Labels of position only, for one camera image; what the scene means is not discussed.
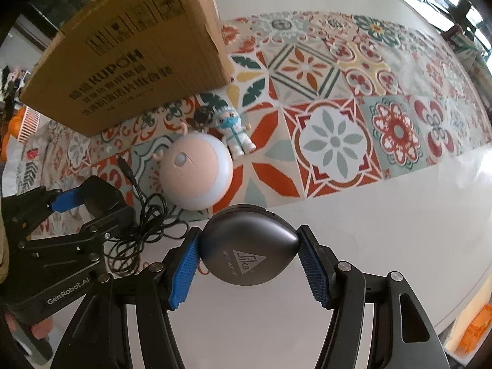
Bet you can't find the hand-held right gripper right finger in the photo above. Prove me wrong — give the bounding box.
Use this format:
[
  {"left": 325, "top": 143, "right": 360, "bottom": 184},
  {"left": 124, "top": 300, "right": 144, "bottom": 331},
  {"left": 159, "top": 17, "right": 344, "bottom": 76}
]
[{"left": 296, "top": 225, "right": 452, "bottom": 369}]

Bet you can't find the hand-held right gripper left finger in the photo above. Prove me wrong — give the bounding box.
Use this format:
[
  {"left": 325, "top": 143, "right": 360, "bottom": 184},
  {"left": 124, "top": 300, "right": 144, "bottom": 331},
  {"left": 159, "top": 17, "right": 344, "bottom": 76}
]
[{"left": 54, "top": 227, "right": 202, "bottom": 369}]

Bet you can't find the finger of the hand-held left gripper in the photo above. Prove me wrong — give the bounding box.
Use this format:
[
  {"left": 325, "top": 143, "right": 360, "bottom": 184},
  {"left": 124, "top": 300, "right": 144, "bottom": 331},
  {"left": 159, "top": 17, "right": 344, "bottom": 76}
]
[
  {"left": 0, "top": 186, "right": 91, "bottom": 235},
  {"left": 17, "top": 205, "right": 136, "bottom": 262}
]

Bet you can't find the black power adapter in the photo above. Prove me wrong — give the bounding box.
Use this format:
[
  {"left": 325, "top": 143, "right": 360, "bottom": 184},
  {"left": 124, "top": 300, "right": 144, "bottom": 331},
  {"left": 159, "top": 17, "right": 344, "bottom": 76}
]
[{"left": 82, "top": 176, "right": 127, "bottom": 220}]

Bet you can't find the black cable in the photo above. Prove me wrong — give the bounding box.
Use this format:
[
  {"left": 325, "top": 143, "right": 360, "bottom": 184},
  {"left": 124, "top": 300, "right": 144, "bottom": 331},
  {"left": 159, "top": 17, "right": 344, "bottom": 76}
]
[{"left": 104, "top": 156, "right": 196, "bottom": 275}]

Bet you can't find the grey computer mouse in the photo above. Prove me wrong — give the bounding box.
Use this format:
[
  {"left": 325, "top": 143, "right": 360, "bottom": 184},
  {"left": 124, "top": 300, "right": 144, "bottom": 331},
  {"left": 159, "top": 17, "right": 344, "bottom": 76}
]
[{"left": 200, "top": 204, "right": 300, "bottom": 287}]

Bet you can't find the round pink white mouse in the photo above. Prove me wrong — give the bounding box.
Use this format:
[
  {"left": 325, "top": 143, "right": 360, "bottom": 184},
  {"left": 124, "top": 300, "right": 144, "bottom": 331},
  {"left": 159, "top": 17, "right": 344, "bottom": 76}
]
[{"left": 153, "top": 124, "right": 234, "bottom": 211}]

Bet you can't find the masked white suit figurine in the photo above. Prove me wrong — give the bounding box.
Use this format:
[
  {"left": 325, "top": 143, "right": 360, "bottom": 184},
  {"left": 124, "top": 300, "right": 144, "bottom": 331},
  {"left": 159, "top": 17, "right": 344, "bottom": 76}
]
[{"left": 211, "top": 107, "right": 257, "bottom": 159}]

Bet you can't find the cardboard box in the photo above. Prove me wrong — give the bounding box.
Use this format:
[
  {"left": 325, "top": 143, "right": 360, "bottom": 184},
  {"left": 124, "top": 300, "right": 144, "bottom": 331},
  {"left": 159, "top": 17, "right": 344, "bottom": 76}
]
[{"left": 20, "top": 0, "right": 234, "bottom": 137}]

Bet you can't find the person's left hand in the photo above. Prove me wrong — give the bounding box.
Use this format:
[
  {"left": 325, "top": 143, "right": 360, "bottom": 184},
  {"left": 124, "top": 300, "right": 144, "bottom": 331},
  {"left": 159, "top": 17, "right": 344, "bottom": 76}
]
[{"left": 4, "top": 309, "right": 52, "bottom": 341}]

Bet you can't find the white basket of oranges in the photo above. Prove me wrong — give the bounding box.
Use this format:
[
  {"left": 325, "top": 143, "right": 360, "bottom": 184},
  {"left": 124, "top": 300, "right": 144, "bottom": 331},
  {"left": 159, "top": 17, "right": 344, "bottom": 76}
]
[{"left": 15, "top": 108, "right": 47, "bottom": 143}]

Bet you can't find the orange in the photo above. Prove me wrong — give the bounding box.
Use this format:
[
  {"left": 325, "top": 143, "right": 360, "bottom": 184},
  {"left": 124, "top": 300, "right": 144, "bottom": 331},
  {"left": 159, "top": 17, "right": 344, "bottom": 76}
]
[{"left": 8, "top": 109, "right": 27, "bottom": 132}]

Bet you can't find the small dark keychain figure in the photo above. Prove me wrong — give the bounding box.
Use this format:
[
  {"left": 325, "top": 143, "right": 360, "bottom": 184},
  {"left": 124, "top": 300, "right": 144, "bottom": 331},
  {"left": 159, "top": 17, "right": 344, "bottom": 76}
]
[{"left": 193, "top": 104, "right": 212, "bottom": 131}]

